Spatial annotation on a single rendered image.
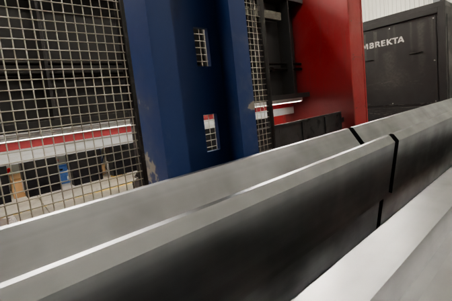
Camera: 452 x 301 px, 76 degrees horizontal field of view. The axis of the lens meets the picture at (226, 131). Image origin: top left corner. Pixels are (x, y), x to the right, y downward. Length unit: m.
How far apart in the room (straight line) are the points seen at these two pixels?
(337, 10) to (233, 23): 2.41
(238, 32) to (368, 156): 0.10
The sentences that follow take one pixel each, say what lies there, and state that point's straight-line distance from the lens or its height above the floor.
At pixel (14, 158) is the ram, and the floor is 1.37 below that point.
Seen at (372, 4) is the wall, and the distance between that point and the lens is 9.50.
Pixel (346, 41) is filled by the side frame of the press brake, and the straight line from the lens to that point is 2.50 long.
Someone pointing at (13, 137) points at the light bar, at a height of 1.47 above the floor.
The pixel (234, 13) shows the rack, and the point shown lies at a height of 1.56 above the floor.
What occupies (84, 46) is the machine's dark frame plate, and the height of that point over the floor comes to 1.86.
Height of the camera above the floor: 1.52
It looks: 6 degrees down
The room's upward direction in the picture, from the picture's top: 6 degrees counter-clockwise
